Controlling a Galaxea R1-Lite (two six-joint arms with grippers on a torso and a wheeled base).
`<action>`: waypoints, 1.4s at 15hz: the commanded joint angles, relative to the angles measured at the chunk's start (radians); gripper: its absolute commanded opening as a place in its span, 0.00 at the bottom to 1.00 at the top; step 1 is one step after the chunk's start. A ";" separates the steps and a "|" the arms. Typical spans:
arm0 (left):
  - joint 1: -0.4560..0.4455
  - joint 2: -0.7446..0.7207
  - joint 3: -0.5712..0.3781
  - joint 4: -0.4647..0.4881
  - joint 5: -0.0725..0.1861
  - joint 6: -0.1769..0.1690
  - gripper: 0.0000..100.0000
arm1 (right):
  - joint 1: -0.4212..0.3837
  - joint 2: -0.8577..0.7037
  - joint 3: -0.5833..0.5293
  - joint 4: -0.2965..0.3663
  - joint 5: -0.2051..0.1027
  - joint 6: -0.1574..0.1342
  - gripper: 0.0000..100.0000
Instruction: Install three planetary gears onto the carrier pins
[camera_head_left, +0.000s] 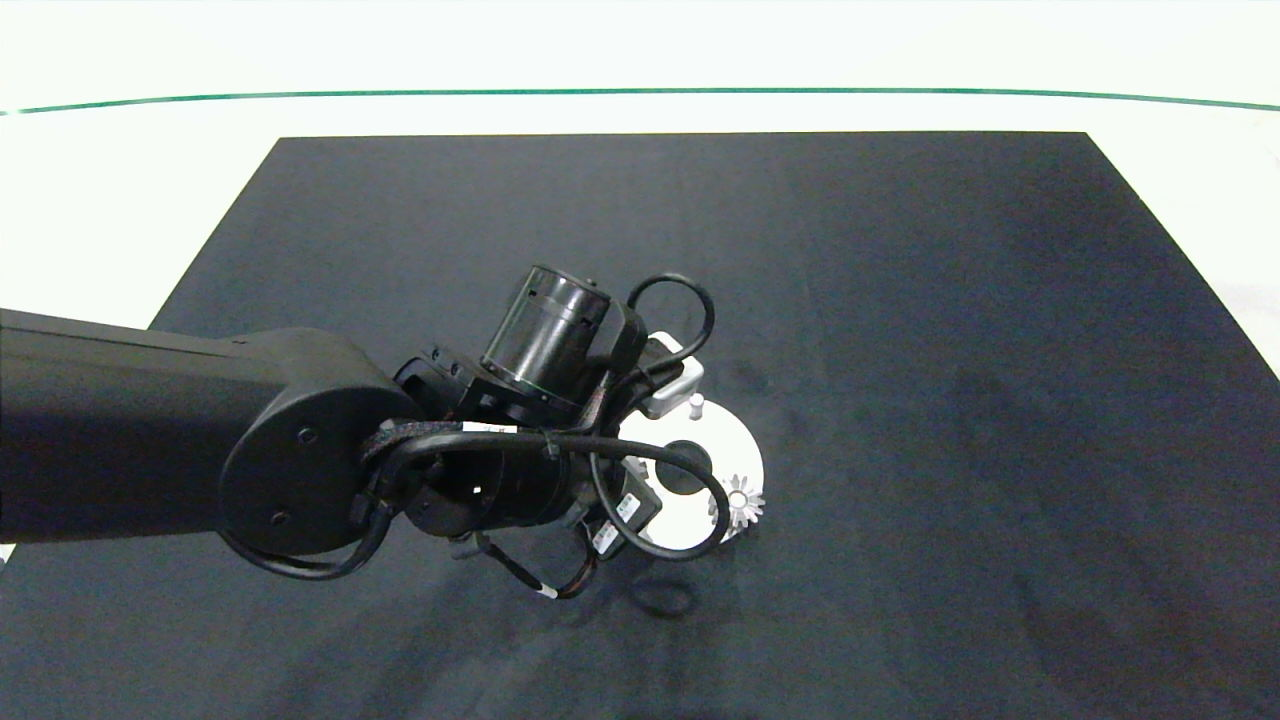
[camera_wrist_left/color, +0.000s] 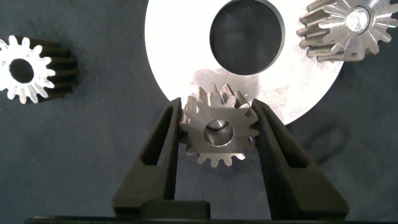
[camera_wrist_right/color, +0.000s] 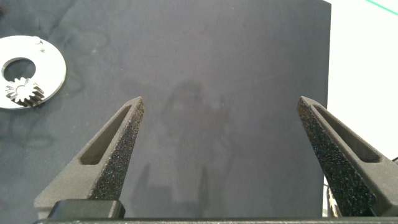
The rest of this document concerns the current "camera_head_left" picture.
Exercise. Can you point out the small steel planetary gear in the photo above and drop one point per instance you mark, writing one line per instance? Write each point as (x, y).
(754, 509)

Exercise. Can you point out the round white carrier plate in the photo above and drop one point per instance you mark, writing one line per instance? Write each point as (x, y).
(730, 440)

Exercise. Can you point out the dark mat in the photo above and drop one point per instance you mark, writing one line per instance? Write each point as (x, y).
(1000, 400)

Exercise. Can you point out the boxy silver wrist camera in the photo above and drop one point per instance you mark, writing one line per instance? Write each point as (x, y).
(675, 388)

